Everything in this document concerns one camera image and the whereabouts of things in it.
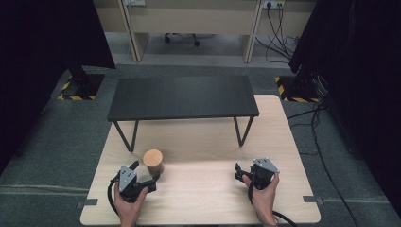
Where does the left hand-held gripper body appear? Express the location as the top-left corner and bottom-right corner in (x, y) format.
(118, 166), (149, 203)

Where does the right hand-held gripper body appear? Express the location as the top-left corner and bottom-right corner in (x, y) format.
(251, 157), (281, 191)

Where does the person's right hand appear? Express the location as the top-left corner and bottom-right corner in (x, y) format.
(242, 173), (281, 222)

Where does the person's left hand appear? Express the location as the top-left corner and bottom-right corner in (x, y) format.
(113, 183), (149, 219)

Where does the grey tape piece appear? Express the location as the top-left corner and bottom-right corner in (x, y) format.
(77, 198), (99, 209)
(303, 195), (324, 204)

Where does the black metal riser shelf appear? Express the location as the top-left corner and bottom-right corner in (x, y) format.
(106, 74), (260, 153)

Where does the stand base with hazard tape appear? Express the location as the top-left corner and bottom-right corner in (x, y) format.
(274, 75), (322, 104)
(57, 73), (106, 101)

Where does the office chair wheeled base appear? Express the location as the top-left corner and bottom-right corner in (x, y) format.
(163, 31), (201, 48)

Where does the black curtain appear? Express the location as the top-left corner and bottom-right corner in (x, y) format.
(0, 0), (116, 178)
(288, 0), (401, 218)

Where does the beige office desk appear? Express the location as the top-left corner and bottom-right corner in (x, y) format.
(93, 0), (318, 64)

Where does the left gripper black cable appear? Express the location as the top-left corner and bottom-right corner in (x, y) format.
(106, 176), (123, 218)

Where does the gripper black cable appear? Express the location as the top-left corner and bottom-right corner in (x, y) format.
(247, 183), (298, 227)
(106, 176), (123, 218)

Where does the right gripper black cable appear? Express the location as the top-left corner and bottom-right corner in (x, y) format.
(247, 183), (298, 227)

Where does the black floor cable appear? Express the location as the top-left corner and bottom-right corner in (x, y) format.
(286, 102), (361, 227)

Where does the black power cables bundle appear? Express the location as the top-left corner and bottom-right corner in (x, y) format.
(254, 2), (301, 64)

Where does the wall power socket strip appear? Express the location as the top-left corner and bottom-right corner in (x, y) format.
(124, 0), (148, 8)
(261, 0), (287, 10)

